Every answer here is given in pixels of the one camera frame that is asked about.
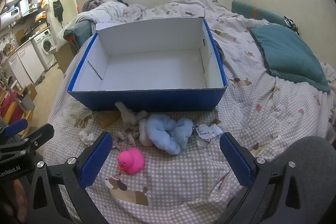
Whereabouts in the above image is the white dotted quilt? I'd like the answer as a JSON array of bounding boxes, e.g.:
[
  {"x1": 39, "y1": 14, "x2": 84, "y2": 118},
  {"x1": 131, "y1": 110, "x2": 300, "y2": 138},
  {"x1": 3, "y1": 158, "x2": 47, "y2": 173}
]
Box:
[{"x1": 64, "y1": 1, "x2": 147, "y2": 30}]

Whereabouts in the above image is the blue cardboard box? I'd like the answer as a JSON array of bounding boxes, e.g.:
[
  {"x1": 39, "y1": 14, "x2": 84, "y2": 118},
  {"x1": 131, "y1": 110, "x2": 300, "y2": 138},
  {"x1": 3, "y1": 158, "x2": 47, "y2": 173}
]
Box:
[{"x1": 67, "y1": 17, "x2": 228, "y2": 112}]

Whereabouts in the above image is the grey striped cloth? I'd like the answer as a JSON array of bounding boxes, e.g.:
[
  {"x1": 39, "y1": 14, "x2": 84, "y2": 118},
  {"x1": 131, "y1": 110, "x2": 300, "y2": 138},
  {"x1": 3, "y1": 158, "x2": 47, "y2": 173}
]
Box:
[{"x1": 82, "y1": 0, "x2": 105, "y2": 12}]

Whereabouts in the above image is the person's left hand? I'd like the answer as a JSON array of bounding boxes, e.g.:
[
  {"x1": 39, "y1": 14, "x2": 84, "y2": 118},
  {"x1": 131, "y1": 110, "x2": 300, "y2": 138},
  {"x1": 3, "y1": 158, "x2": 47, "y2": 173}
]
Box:
[{"x1": 0, "y1": 179, "x2": 28, "y2": 224}]

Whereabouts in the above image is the small cardboard box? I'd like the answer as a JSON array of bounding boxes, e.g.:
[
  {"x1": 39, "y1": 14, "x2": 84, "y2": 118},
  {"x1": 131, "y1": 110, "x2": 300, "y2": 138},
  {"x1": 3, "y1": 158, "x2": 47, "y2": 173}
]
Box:
[{"x1": 17, "y1": 84, "x2": 38, "y2": 101}]

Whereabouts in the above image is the white water heater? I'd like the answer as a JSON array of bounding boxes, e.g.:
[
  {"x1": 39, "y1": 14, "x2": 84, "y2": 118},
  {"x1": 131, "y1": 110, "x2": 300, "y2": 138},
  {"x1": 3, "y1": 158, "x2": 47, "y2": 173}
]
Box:
[{"x1": 19, "y1": 0, "x2": 30, "y2": 17}]

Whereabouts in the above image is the pink rubber duck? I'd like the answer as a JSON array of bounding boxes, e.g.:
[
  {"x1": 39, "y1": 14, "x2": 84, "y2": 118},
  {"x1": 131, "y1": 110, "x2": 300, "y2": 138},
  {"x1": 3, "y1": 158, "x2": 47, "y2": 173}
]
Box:
[{"x1": 117, "y1": 148, "x2": 145, "y2": 175}]

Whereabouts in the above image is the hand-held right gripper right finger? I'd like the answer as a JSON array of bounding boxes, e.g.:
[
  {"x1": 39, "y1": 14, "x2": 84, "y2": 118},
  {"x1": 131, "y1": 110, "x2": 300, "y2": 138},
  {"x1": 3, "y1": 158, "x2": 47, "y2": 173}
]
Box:
[{"x1": 220, "y1": 132, "x2": 315, "y2": 224}]

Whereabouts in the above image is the light blue fluffy scrunchie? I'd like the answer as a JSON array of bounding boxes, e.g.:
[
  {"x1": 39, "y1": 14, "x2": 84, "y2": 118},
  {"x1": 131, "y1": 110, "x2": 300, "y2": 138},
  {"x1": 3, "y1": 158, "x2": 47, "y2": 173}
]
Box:
[{"x1": 146, "y1": 114, "x2": 194, "y2": 156}]

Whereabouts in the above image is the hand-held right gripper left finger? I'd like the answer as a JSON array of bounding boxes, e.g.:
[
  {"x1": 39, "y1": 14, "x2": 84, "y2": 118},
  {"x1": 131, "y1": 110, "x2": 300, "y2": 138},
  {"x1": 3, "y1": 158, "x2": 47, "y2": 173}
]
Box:
[{"x1": 26, "y1": 132, "x2": 113, "y2": 224}]

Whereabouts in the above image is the white floor cabinet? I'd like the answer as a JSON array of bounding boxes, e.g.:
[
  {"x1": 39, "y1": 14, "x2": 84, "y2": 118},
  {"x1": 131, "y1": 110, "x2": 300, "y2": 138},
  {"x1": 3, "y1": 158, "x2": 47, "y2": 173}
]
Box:
[{"x1": 7, "y1": 42, "x2": 45, "y2": 88}]

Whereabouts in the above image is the teal pillow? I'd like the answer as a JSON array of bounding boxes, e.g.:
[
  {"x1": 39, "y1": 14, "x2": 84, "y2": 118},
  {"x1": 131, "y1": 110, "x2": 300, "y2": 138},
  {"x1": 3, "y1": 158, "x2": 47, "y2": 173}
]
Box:
[{"x1": 249, "y1": 25, "x2": 331, "y2": 93}]

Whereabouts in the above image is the large brown cardboard box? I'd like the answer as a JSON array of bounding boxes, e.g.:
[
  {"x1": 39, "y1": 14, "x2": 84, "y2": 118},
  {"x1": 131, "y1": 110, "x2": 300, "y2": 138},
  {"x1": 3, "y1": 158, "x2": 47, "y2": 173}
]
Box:
[{"x1": 54, "y1": 47, "x2": 76, "y2": 73}]

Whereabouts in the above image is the black and white toy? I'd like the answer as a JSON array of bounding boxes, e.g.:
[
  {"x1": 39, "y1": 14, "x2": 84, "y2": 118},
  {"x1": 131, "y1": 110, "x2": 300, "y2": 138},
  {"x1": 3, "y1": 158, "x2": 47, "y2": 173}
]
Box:
[{"x1": 283, "y1": 15, "x2": 300, "y2": 35}]

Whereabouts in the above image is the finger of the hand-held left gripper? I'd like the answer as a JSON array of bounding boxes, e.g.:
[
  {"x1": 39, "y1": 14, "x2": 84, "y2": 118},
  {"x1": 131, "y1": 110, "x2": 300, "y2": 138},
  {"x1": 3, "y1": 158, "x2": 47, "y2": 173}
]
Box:
[
  {"x1": 20, "y1": 123, "x2": 55, "y2": 154},
  {"x1": 5, "y1": 118, "x2": 29, "y2": 137}
]

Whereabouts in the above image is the beige lace scrunchie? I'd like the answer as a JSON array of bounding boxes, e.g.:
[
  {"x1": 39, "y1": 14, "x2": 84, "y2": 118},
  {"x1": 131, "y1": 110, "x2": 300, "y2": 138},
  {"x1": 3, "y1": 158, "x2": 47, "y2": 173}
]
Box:
[{"x1": 113, "y1": 126, "x2": 141, "y2": 148}]

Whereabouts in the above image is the teal cushion orange stripe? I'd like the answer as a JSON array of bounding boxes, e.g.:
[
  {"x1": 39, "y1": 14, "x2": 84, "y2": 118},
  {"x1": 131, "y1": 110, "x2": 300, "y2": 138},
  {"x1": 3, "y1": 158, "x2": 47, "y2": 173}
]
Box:
[{"x1": 231, "y1": 0, "x2": 289, "y2": 28}]

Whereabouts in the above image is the grey bin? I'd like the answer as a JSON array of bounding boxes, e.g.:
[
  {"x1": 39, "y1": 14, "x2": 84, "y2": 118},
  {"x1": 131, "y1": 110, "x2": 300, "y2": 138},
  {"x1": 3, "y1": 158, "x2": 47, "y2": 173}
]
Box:
[{"x1": 20, "y1": 94, "x2": 36, "y2": 111}]

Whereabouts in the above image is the white washing machine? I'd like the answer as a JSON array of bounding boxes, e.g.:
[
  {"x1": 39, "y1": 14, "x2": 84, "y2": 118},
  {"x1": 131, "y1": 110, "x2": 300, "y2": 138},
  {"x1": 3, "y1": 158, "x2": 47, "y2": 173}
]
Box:
[{"x1": 31, "y1": 28, "x2": 57, "y2": 71}]

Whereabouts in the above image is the white tissue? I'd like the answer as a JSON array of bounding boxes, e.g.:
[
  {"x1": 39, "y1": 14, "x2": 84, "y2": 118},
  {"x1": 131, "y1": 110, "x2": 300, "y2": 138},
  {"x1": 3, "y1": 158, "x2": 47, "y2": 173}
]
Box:
[{"x1": 79, "y1": 128, "x2": 95, "y2": 145}]

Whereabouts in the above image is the cream fluffy sock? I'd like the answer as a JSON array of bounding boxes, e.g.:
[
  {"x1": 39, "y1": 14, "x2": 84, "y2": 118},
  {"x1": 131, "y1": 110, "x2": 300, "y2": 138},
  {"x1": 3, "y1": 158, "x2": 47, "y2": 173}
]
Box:
[{"x1": 115, "y1": 102, "x2": 149, "y2": 126}]

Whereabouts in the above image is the white fluffy sock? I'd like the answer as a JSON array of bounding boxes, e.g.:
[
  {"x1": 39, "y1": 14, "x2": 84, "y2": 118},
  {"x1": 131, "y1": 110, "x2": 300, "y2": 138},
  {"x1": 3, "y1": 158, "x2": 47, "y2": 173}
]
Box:
[{"x1": 139, "y1": 118, "x2": 154, "y2": 147}]

